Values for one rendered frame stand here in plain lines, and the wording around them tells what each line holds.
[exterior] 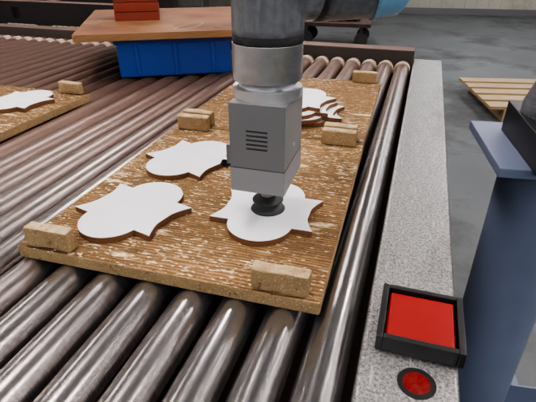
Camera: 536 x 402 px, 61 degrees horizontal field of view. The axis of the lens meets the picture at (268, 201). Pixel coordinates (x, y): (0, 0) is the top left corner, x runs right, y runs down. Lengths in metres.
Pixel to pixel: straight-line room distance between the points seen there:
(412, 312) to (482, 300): 0.77
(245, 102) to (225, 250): 0.16
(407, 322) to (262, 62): 0.29
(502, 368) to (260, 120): 1.04
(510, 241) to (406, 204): 0.49
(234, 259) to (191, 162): 0.25
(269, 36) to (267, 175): 0.15
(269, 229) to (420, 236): 0.19
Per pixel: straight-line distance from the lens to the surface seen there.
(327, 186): 0.65
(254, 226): 0.54
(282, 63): 0.47
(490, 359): 1.33
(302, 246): 0.52
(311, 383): 0.41
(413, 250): 0.58
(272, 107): 0.47
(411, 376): 0.43
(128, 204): 0.61
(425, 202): 0.68
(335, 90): 1.11
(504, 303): 1.22
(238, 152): 0.50
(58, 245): 0.55
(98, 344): 0.46
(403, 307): 0.47
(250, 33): 0.47
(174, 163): 0.71
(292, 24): 0.47
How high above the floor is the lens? 1.24
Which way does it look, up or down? 30 degrees down
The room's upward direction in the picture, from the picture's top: straight up
